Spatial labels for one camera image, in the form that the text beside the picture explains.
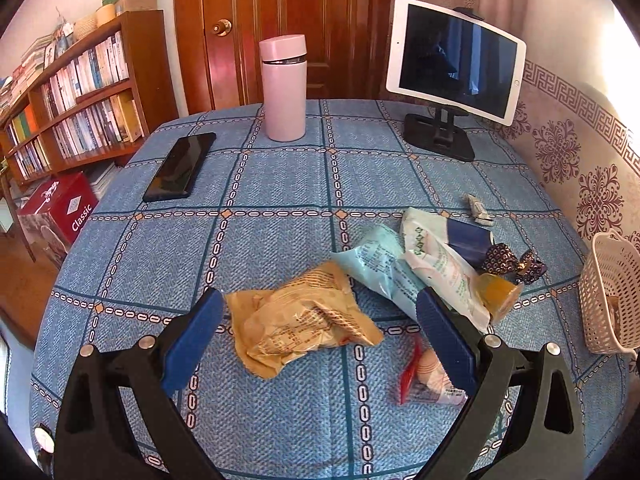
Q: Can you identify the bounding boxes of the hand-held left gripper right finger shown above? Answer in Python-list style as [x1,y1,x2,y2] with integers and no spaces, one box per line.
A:
[415,286,586,480]

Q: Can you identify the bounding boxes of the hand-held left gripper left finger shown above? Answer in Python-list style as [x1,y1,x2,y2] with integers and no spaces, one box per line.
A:
[54,287,226,480]

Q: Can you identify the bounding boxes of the red and clear snack packet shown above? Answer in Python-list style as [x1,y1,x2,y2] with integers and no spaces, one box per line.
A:
[398,335,468,406]

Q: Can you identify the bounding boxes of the orange jelly cup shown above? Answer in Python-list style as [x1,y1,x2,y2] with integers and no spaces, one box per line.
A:
[474,271,525,323]

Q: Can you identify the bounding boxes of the white green-print packet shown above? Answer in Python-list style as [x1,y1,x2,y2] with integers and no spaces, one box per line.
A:
[400,207,493,333]

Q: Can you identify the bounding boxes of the purple foil candy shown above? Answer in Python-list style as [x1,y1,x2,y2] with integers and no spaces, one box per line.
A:
[481,242,547,281]

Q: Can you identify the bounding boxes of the light blue snack packet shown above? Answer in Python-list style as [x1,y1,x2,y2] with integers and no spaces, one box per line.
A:
[331,223,426,321]

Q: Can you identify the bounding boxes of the navy and mint cracker packet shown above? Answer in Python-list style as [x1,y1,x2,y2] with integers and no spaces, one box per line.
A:
[442,217,496,268]

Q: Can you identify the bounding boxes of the tan crinkled snack packet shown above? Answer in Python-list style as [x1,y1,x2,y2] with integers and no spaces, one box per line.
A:
[225,260,385,380]

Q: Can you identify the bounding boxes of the white plastic basket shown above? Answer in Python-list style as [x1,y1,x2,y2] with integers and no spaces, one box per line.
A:
[578,230,640,356]

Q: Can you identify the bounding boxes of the blue checked tablecloth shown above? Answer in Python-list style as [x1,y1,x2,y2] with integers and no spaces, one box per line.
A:
[29,99,631,480]

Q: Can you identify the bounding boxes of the small white wrapped candy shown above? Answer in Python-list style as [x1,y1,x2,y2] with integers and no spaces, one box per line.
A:
[462,193,496,226]

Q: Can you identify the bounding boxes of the black smartphone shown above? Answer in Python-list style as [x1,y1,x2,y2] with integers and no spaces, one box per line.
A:
[142,132,217,203]

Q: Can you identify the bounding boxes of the red cardboard box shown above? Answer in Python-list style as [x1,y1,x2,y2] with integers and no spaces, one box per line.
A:
[17,171,99,268]

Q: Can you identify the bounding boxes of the black tablet stand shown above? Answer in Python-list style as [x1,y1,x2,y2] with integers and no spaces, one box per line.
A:
[403,6,487,162]

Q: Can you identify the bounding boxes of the pink thermos bottle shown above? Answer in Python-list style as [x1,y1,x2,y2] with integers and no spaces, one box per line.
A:
[258,35,307,142]

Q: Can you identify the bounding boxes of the white tablet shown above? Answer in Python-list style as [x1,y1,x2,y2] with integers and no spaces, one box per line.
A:
[385,0,527,127]

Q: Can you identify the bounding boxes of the wooden bookshelf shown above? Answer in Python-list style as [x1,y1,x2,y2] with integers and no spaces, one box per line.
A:
[0,10,180,191]

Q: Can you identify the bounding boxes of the rows of shelved books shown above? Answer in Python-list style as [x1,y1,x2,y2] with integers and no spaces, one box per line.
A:
[0,30,143,181]

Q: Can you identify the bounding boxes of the wooden door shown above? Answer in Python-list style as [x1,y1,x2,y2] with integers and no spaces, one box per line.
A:
[172,0,396,116]

